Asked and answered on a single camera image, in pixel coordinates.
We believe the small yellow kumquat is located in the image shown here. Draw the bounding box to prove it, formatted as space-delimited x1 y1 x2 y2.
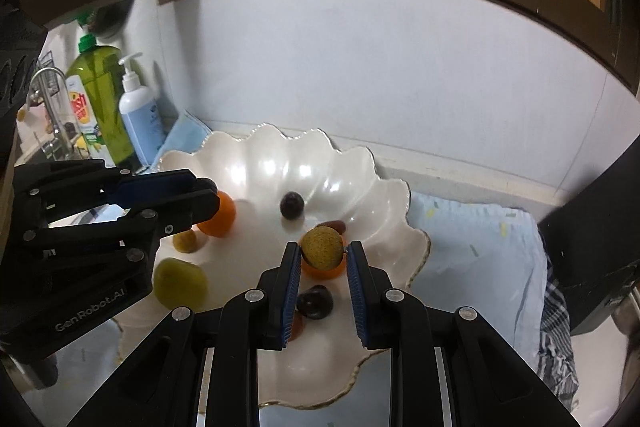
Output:
299 227 344 271
172 229 198 254

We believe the dark plum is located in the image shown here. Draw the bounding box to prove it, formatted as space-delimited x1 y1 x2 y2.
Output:
296 285 334 320

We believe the large yellow-green fruit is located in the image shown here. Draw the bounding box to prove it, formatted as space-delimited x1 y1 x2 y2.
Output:
153 258 208 311

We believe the small dark blueberry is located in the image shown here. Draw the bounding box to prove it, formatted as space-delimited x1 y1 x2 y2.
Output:
280 192 305 220

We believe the yellow sponge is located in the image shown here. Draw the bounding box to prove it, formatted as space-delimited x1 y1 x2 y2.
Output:
74 134 89 154

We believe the chrome tall faucet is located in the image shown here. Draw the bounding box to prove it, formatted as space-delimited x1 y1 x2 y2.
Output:
32 66 74 160

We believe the right orange mandarin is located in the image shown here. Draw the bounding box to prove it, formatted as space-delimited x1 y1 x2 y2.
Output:
302 254 345 280

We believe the orange mandarin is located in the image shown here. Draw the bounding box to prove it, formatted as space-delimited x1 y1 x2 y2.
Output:
196 191 236 239
302 254 345 280

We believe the left orange mandarin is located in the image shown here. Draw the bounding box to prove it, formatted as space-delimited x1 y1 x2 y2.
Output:
196 191 236 239

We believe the blue pump soap bottle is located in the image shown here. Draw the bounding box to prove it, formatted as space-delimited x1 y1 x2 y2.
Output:
118 52 165 167

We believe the green dish soap bottle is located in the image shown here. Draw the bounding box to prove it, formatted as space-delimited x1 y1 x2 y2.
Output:
65 32 137 170

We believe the light blue cloth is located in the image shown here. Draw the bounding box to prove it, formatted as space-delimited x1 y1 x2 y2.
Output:
146 109 551 427

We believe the white scalloped ceramic bowl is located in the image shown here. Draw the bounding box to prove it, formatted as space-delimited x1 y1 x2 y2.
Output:
113 122 433 410

